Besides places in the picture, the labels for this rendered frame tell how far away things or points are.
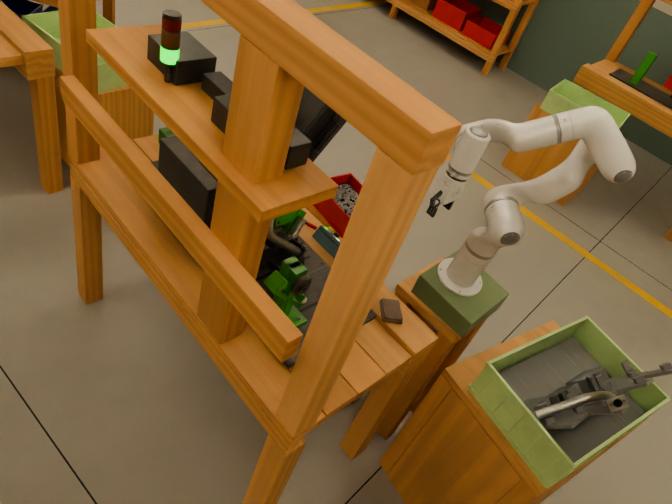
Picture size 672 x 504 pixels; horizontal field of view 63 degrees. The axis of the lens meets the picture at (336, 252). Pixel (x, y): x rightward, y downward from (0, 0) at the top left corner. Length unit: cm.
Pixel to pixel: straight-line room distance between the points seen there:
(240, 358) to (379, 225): 88
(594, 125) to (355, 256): 94
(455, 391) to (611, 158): 97
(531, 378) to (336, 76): 151
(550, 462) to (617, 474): 147
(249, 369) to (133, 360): 114
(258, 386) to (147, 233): 74
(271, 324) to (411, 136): 66
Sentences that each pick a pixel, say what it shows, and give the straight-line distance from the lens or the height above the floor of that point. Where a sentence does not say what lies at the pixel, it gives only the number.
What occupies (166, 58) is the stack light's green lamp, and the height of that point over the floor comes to 162.
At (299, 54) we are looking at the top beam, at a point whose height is 190.
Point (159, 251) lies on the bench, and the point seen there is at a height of 88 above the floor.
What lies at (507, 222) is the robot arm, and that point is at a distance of 194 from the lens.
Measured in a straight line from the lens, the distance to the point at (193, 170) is 186.
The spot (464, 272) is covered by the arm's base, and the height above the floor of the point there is 104.
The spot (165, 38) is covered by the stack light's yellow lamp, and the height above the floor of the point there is 167.
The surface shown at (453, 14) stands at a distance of 717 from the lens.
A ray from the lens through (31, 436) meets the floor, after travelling 269.
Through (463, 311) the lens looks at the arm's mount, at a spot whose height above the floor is 94.
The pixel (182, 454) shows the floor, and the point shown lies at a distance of 261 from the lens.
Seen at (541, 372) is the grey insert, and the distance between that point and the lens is 230.
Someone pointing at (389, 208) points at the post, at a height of 176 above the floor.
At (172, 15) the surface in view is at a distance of 160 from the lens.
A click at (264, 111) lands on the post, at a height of 173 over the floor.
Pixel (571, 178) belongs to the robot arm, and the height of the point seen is 155.
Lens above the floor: 236
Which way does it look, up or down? 41 degrees down
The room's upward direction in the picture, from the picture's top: 21 degrees clockwise
